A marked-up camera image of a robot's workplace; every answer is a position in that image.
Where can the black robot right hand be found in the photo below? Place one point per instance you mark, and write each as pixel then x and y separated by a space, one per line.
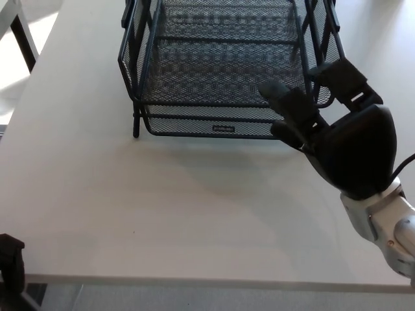
pixel 356 149

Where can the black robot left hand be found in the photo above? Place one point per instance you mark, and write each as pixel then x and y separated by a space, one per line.
pixel 11 259

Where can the black mesh sliding tray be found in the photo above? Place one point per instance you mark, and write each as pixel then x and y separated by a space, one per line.
pixel 210 81

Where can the black mesh tray with nameplate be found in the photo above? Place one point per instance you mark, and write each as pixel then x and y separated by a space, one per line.
pixel 223 129

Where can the white side table black legs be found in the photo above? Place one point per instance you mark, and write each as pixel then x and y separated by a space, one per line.
pixel 24 45

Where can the black metal tray rack frame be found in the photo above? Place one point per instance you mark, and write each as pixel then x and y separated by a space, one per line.
pixel 135 128

